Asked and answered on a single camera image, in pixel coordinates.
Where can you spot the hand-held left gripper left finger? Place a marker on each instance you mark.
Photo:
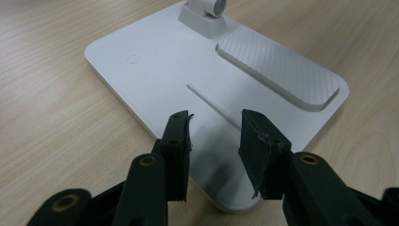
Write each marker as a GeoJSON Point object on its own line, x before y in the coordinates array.
{"type": "Point", "coordinates": [175, 157]}

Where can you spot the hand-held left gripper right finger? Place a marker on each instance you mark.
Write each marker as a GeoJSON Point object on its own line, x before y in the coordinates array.
{"type": "Point", "coordinates": [263, 157]}

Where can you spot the white desk lamp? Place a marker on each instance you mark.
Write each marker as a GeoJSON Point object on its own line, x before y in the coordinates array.
{"type": "Point", "coordinates": [156, 62]}

